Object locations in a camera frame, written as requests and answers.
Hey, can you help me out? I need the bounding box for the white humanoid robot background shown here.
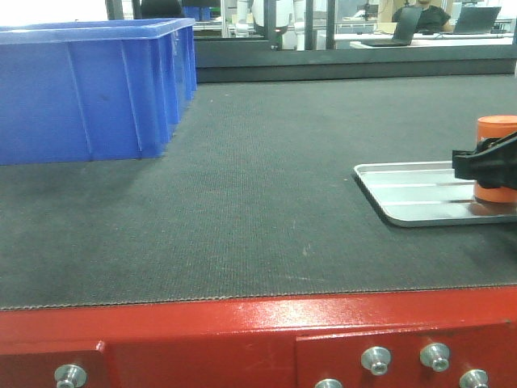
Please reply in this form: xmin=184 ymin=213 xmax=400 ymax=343
xmin=234 ymin=0 xmax=307 ymax=51

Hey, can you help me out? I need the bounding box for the silver tray on conveyor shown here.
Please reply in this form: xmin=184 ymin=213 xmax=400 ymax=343
xmin=354 ymin=161 xmax=516 ymax=227

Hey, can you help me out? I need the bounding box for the black laptop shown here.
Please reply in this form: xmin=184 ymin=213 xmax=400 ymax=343
xmin=447 ymin=6 xmax=501 ymax=35
xmin=360 ymin=6 xmax=422 ymax=48

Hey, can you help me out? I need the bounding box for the red conveyor frame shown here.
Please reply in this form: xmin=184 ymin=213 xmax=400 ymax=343
xmin=1 ymin=286 xmax=516 ymax=387

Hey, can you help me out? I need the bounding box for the dark conveyor belt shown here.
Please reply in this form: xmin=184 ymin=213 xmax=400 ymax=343
xmin=1 ymin=76 xmax=516 ymax=310

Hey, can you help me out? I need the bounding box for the black laptop left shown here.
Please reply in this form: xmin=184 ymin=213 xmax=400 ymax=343
xmin=360 ymin=6 xmax=422 ymax=48

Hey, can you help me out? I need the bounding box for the blue plastic bin on conveyor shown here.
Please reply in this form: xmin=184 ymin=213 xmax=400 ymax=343
xmin=1 ymin=18 xmax=197 ymax=165

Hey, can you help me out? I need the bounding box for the person in black shirt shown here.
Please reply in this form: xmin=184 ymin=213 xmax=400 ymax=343
xmin=406 ymin=0 xmax=454 ymax=33

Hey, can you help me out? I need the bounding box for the black laptop right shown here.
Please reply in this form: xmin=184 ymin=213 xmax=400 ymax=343
xmin=447 ymin=6 xmax=501 ymax=35

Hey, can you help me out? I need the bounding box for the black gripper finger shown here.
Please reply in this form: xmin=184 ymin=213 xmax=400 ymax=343
xmin=452 ymin=132 xmax=516 ymax=189

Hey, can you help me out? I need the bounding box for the orange capacitor cylinder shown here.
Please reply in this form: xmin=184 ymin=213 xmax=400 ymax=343
xmin=473 ymin=115 xmax=516 ymax=204

